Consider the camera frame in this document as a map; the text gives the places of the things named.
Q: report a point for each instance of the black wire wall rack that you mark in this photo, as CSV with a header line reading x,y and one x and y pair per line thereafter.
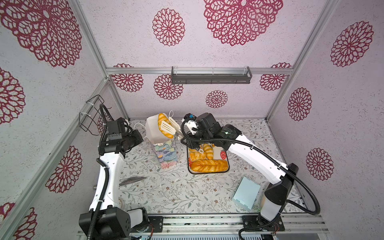
x,y
90,120

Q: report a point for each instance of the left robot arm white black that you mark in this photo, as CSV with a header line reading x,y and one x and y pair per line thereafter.
x,y
105,220

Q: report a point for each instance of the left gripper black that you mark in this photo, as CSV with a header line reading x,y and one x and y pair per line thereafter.
x,y
139,139

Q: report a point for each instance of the flaky pastry bread left front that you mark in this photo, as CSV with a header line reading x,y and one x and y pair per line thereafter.
x,y
196,156

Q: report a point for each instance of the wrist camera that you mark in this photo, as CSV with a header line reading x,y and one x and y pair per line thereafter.
x,y
191,124
117,129

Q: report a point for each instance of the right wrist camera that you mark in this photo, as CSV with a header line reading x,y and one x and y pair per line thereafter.
x,y
191,124

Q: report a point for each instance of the croissant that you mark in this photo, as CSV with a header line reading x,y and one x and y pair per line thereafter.
x,y
165,126

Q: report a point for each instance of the metal tongs with white tips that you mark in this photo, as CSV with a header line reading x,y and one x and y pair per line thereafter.
x,y
178,133

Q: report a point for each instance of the floral paper bag white interior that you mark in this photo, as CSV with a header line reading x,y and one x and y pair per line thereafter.
x,y
161,142

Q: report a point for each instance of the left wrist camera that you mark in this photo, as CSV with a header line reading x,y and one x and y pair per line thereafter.
x,y
117,129

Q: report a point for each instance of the black wall shelf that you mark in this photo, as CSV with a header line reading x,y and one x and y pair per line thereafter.
x,y
211,78

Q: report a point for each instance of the knotted bread left middle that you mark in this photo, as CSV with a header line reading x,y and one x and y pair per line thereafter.
x,y
193,149

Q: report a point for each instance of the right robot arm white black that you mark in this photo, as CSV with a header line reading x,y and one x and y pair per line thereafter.
x,y
281,177

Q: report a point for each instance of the mint green box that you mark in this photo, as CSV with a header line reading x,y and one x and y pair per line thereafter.
x,y
246,194

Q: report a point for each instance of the long braided bread loaf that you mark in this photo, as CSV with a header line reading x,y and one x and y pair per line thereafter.
x,y
209,166

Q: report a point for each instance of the bread roll centre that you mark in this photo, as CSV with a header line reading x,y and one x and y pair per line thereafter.
x,y
208,150

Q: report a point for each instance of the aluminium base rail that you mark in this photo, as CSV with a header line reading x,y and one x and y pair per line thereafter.
x,y
231,224

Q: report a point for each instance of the white tray with black rim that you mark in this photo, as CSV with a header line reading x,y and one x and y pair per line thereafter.
x,y
219,154

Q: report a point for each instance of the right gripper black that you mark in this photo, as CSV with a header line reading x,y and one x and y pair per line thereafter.
x,y
191,143

